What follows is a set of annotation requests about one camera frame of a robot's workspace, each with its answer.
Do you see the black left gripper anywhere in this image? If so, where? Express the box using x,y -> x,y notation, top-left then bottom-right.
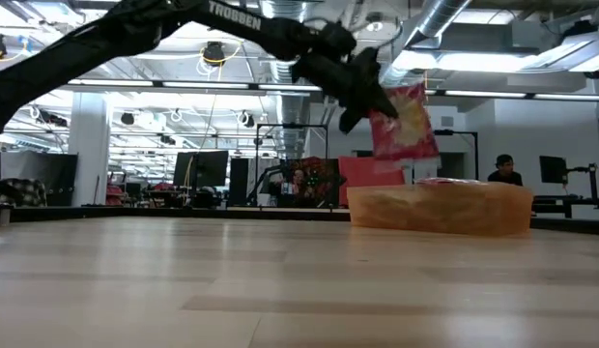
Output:
289,46 -> 400,136

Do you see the red-orange panel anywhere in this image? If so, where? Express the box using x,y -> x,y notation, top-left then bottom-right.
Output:
337,155 -> 407,208

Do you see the patterned red fabric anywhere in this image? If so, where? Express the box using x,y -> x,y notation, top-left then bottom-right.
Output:
282,157 -> 347,208

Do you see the person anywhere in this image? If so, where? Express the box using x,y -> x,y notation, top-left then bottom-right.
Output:
487,154 -> 525,188
288,168 -> 306,195

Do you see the led light bar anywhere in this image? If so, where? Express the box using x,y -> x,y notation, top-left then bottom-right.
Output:
67,76 -> 599,102

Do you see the large black monitor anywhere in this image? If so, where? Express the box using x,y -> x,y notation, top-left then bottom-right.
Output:
172,150 -> 230,189

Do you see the small black monitor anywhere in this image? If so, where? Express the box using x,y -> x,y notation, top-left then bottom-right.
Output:
538,155 -> 569,186

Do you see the white pillar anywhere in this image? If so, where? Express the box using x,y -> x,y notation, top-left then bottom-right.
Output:
69,91 -> 110,208

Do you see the dark grey partition panel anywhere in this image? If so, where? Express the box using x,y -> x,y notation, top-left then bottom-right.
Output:
0,151 -> 79,208

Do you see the plaid fabric item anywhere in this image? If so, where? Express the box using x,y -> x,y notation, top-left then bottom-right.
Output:
0,176 -> 48,208

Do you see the black frame stand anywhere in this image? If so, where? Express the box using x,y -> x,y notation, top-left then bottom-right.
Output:
432,129 -> 479,183
254,123 -> 329,208

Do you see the hanging black ceiling camera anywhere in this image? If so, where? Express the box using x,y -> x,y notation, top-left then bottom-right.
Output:
201,41 -> 227,67

